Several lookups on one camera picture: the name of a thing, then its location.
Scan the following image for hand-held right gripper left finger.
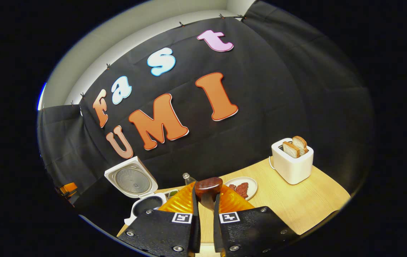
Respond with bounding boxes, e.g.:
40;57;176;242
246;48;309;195
117;181;201;257

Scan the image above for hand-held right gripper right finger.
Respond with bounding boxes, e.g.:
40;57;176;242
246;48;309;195
213;184;300;257

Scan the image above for brown wooden spoon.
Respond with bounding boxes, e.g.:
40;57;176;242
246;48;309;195
194;177;223;211

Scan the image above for white rice cooker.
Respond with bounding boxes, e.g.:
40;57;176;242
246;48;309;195
104;156;168;226

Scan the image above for white round plate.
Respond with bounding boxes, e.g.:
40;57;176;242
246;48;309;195
224;177;258;200

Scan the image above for clear plastic water bottle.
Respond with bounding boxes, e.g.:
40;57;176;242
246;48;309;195
182;172;197;186

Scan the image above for white toaster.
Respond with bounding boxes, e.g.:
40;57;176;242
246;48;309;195
271;138;314;185

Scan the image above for black backdrop cloth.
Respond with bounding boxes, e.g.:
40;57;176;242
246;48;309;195
36;0;374;232

